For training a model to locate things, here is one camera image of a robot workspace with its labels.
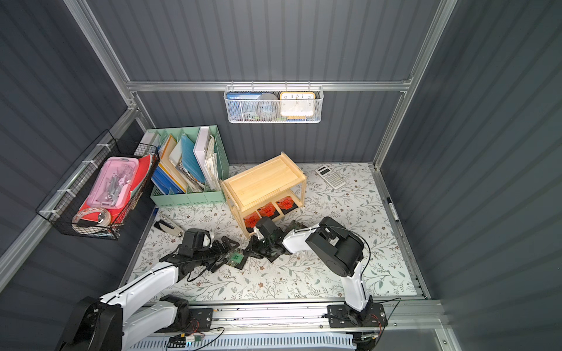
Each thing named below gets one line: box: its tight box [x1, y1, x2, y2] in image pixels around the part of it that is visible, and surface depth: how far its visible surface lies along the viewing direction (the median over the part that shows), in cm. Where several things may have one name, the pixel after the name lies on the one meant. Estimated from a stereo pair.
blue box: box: [226, 92, 262, 121], surface depth 90 cm
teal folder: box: [180, 133, 206, 184], surface depth 96 cm
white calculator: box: [314, 164, 347, 190], surface depth 117 cm
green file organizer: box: [139, 125, 230, 207], surface depth 99 cm
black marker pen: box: [386, 196, 400, 222], surface depth 108 cm
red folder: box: [79, 154, 153, 224], surface depth 70 cm
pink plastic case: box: [85, 156, 140, 210], surface depth 74 cm
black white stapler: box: [153, 219, 184, 237], surface depth 96 cm
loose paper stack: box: [204, 134, 221, 191], surface depth 93 cm
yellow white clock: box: [279, 91, 317, 120], surface depth 90 cm
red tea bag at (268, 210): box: [256, 201, 281, 220], surface depth 101 cm
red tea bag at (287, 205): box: [275, 195, 299, 215], surface depth 104 cm
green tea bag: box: [226, 248, 245, 267], surface depth 88 cm
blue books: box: [150, 165, 186, 196], surface depth 99 cm
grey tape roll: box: [255, 92, 281, 121], surface depth 89 cm
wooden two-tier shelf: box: [220, 151, 307, 240], surface depth 89 cm
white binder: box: [193, 126, 211, 184], surface depth 96 cm
